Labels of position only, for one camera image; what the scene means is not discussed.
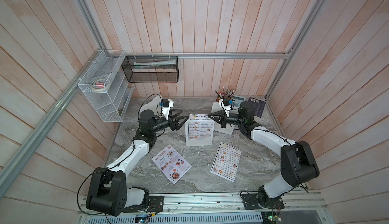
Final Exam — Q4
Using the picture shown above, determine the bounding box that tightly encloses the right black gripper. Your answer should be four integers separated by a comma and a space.
209, 112, 245, 131

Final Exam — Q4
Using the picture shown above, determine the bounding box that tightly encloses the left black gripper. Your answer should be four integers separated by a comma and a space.
151, 109, 189, 133

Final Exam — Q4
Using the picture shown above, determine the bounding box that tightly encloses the dim sum menu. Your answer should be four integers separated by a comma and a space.
210, 143, 242, 183
186, 114, 215, 141

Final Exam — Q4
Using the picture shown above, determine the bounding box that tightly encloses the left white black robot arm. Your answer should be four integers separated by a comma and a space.
83, 109, 189, 217

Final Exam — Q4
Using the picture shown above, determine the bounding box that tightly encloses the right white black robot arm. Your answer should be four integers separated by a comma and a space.
208, 102, 320, 209

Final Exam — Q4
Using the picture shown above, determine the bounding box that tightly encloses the right white narrow rack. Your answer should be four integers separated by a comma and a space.
210, 101, 235, 136

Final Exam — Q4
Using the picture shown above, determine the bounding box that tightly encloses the white narrow rack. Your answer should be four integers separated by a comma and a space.
210, 101, 235, 136
185, 122, 213, 147
147, 95, 162, 115

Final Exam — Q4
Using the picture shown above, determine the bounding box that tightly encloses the left white narrow rack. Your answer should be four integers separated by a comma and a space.
147, 95, 162, 115

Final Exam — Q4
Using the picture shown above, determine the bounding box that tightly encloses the middle white narrow rack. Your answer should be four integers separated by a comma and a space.
185, 122, 213, 147

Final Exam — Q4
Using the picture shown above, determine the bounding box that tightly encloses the grey desk calculator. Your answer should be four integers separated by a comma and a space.
232, 95, 246, 107

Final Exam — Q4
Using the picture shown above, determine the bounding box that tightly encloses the red pen cup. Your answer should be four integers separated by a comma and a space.
215, 86, 235, 102

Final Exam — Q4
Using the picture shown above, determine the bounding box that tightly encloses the dark purple card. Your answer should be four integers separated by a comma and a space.
248, 97, 266, 118

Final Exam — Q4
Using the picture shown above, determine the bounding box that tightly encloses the left red white menu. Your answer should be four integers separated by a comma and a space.
152, 145, 191, 185

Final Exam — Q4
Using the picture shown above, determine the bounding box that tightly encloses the paper inside black basket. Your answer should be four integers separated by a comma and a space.
133, 60, 177, 69

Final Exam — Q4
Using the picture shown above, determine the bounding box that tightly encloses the tape roll on shelf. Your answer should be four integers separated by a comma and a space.
91, 78, 110, 92

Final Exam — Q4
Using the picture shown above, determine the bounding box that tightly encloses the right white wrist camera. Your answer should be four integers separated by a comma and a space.
219, 99, 234, 117

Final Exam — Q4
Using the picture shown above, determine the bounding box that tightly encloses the black mesh wall basket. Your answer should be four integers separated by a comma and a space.
122, 56, 179, 83

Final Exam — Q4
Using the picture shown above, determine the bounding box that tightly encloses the white wire wall shelf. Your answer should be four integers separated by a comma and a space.
78, 50, 134, 123

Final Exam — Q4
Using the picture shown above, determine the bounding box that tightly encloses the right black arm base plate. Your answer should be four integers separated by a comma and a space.
240, 192, 285, 210

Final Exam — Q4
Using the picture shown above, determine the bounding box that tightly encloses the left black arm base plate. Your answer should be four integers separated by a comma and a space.
123, 195, 164, 214

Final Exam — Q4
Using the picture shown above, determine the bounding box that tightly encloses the aluminium front rail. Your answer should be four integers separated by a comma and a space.
77, 190, 329, 217

